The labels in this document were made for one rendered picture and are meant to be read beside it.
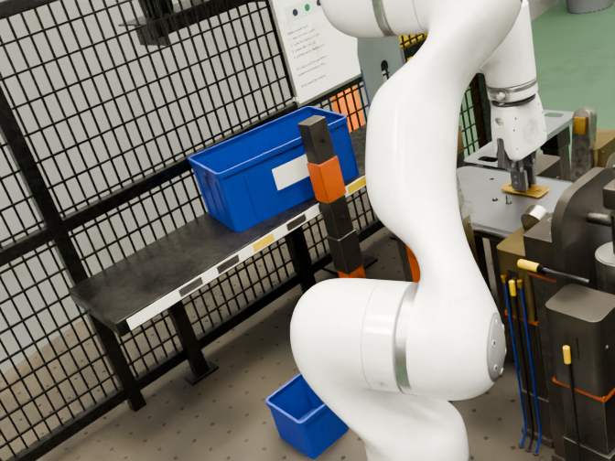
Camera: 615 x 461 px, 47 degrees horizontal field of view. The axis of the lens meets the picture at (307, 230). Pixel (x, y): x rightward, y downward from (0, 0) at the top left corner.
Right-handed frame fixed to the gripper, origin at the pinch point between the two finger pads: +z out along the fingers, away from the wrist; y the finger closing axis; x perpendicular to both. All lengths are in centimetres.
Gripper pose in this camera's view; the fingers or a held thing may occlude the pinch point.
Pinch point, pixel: (523, 176)
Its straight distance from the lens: 136.7
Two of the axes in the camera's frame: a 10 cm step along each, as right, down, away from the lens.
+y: 7.4, -4.6, 4.9
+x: -6.3, -2.0, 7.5
